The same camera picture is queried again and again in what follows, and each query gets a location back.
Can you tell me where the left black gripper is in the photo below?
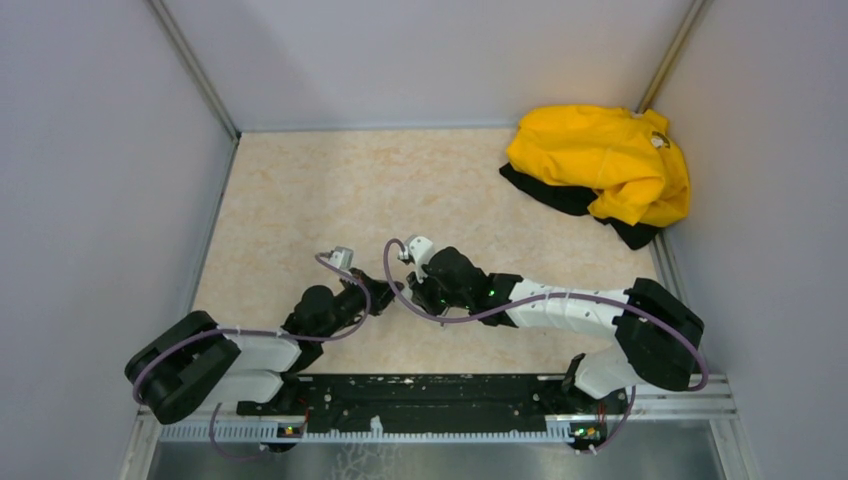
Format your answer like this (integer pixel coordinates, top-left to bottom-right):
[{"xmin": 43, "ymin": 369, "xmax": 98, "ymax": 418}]
[{"xmin": 317, "ymin": 269, "xmax": 404, "ymax": 342}]

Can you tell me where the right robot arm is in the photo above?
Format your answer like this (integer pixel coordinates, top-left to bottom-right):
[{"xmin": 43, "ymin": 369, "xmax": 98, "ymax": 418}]
[{"xmin": 398, "ymin": 237, "xmax": 709, "ymax": 412}]

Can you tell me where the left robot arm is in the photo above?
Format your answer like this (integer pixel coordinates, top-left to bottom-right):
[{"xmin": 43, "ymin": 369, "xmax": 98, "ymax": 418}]
[{"xmin": 124, "ymin": 268, "xmax": 405, "ymax": 425}]

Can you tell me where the black garment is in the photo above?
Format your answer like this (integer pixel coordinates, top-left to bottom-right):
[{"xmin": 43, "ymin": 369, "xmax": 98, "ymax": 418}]
[{"xmin": 498, "ymin": 162, "xmax": 663, "ymax": 250}]

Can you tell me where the yellow garment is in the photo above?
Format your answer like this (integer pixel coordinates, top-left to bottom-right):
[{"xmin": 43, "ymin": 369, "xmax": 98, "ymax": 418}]
[{"xmin": 506, "ymin": 105, "xmax": 692, "ymax": 228}]

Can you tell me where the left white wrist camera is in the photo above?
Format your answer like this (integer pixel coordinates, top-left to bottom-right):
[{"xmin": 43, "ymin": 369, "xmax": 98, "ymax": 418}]
[{"xmin": 328, "ymin": 246, "xmax": 354, "ymax": 271}]

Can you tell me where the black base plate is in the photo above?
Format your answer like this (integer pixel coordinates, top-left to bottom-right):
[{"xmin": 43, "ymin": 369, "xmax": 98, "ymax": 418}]
[{"xmin": 236, "ymin": 374, "xmax": 627, "ymax": 434}]

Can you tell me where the aluminium frame rail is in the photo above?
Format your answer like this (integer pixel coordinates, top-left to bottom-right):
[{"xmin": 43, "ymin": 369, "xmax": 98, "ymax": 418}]
[{"xmin": 159, "ymin": 374, "xmax": 737, "ymax": 450}]

